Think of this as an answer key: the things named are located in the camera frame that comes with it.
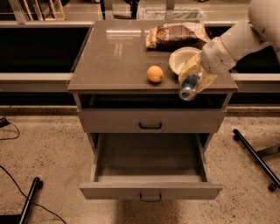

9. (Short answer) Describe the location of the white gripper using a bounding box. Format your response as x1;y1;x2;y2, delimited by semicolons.
178;37;237;93

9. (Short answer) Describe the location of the silver blue redbull can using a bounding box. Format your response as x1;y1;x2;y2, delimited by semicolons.
178;74;199;101

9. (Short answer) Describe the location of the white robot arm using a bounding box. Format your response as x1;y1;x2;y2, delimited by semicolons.
178;0;280;101

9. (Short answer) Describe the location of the grey drawer cabinet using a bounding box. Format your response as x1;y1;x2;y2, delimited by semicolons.
68;20;237;202

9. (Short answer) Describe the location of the open grey middle drawer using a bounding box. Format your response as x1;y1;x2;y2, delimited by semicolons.
80;133;222;202

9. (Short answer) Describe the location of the closed grey top drawer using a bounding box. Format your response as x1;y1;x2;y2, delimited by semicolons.
78;108;225;133

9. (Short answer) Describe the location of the white bowl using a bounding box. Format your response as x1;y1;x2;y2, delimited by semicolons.
169;47;200;75

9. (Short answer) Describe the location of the brown chip bag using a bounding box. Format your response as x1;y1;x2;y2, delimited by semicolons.
145;22;210;49

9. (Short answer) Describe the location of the orange fruit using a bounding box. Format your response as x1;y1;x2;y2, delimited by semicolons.
146;66;164;83

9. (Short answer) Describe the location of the black right base leg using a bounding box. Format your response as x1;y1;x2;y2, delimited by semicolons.
233;129;280;192

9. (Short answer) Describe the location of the black base leg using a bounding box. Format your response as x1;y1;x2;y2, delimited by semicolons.
233;129;280;192
0;176;45;224

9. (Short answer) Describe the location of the metal railing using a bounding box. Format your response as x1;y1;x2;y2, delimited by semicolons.
0;0;280;94

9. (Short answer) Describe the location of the black left base leg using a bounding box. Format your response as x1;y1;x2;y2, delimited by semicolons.
0;176;45;224

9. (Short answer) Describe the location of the wooden chair frame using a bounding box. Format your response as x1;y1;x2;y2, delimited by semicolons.
19;0;66;21

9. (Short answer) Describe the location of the black cable with plug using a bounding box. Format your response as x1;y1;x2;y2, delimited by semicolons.
0;116;21;141

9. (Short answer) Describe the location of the black floor cable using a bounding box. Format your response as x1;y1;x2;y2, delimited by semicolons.
0;164;68;224

